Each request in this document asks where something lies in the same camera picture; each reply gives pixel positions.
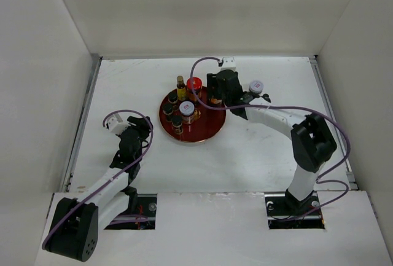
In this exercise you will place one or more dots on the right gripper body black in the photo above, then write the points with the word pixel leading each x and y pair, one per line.
pixel 213 82

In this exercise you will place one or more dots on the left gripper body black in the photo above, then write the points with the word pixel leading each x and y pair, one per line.
pixel 143 132

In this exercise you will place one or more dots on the red lid sauce jar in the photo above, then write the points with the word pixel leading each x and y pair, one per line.
pixel 215 102

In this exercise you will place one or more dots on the small red lid jar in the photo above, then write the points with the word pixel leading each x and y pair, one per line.
pixel 194 86

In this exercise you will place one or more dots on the white bottle black cap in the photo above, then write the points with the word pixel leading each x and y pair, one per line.
pixel 266 97

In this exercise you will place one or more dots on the yellow label brown bottle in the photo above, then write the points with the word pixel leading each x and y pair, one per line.
pixel 181 88

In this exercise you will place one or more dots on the small white lid jar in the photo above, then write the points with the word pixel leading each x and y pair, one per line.
pixel 187 111

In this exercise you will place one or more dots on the small black cap bottle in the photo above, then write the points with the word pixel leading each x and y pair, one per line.
pixel 176 122
pixel 173 100
pixel 168 111

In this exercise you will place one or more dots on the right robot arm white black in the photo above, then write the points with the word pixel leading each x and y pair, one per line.
pixel 312 141

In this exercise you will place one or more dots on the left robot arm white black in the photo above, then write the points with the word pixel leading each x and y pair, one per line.
pixel 77 221

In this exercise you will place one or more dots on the white lid spice jar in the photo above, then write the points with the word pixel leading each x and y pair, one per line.
pixel 256 87

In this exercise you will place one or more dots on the round red tray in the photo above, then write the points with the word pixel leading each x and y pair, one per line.
pixel 205 127

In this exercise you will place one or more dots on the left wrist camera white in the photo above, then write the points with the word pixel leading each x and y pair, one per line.
pixel 115 125

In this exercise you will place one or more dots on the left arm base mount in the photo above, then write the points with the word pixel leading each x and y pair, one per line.
pixel 141 215

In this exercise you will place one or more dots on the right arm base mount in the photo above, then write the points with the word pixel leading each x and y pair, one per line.
pixel 281 216

